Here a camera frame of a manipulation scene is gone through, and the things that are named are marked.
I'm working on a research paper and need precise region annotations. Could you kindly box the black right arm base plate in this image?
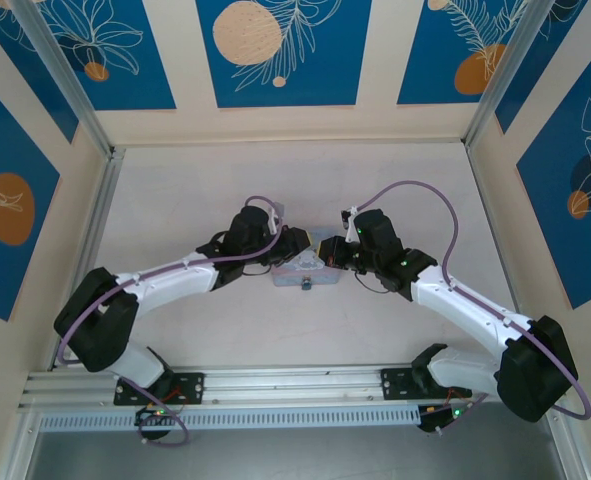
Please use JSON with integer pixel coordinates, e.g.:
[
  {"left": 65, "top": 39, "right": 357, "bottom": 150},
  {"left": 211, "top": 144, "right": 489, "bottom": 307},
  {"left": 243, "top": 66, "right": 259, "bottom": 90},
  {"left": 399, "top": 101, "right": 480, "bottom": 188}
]
[{"left": 380, "top": 367, "right": 474, "bottom": 401}]

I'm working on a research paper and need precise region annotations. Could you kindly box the aluminium table edge rail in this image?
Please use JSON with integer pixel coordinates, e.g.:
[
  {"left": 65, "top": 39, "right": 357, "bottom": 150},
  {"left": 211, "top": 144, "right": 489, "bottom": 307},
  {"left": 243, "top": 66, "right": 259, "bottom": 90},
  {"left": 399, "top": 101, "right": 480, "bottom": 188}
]
[{"left": 48, "top": 147, "right": 126, "bottom": 372}]

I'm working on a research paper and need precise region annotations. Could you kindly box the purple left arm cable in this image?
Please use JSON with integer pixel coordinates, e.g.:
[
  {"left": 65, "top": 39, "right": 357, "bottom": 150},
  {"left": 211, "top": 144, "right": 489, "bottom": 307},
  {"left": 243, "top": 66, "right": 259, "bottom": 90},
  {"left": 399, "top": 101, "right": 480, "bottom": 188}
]
[{"left": 56, "top": 194, "right": 283, "bottom": 447}]

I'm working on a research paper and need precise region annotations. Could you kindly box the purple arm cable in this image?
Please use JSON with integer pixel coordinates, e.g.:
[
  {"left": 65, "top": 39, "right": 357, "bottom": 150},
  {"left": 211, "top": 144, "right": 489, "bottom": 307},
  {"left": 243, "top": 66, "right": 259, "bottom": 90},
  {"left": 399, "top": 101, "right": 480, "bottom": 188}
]
[
  {"left": 357, "top": 180, "right": 591, "bottom": 437},
  {"left": 56, "top": 194, "right": 283, "bottom": 447}
]

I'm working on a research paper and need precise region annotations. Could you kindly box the aluminium frame post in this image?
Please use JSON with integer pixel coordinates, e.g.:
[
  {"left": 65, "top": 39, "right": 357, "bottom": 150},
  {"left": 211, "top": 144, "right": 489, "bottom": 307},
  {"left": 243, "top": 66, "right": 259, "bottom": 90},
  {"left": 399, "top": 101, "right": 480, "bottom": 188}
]
[
  {"left": 12, "top": 0, "right": 115, "bottom": 157},
  {"left": 463, "top": 0, "right": 552, "bottom": 149}
]

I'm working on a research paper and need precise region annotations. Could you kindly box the blue floral wall panel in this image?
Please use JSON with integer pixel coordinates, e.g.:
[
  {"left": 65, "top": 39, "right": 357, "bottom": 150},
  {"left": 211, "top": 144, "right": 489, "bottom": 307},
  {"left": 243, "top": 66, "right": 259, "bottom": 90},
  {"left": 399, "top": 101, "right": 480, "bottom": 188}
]
[
  {"left": 39, "top": 0, "right": 177, "bottom": 112},
  {"left": 516, "top": 49, "right": 591, "bottom": 310},
  {"left": 196, "top": 0, "right": 374, "bottom": 108},
  {"left": 397, "top": 0, "right": 531, "bottom": 106},
  {"left": 0, "top": 0, "right": 80, "bottom": 145},
  {"left": 0, "top": 72, "right": 62, "bottom": 322},
  {"left": 494, "top": 0, "right": 591, "bottom": 135}
]

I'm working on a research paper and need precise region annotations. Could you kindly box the grey metal sheet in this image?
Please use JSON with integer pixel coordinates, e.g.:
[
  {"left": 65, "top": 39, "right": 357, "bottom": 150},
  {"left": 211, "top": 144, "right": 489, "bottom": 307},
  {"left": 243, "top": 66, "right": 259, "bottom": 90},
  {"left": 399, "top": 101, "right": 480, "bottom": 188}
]
[{"left": 24, "top": 428, "right": 571, "bottom": 480}]

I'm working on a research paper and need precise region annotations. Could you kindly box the aluminium cross rail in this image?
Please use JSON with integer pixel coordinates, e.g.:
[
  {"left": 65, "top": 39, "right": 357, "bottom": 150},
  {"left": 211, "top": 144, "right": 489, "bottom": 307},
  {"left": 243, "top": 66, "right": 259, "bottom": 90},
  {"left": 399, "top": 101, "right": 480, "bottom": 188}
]
[{"left": 17, "top": 360, "right": 562, "bottom": 412}]

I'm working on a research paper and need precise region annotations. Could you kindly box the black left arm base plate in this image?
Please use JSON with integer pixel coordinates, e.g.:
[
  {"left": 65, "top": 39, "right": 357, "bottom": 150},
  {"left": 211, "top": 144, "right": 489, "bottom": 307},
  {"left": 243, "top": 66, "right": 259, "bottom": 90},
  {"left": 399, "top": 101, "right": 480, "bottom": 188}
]
[{"left": 113, "top": 372, "right": 206, "bottom": 406}]

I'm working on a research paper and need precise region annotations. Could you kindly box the grey slotted cable duct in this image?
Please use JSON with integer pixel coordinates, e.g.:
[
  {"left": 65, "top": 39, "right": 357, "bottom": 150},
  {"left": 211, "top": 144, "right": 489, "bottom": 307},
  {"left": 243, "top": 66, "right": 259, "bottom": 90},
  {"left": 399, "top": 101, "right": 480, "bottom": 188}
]
[{"left": 37, "top": 404, "right": 422, "bottom": 433}]

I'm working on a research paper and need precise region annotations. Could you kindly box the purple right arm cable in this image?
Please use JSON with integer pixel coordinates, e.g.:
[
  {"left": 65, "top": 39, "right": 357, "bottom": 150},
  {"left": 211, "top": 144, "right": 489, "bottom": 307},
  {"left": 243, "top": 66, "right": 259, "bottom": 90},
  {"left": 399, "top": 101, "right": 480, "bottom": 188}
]
[{"left": 357, "top": 180, "right": 591, "bottom": 437}]

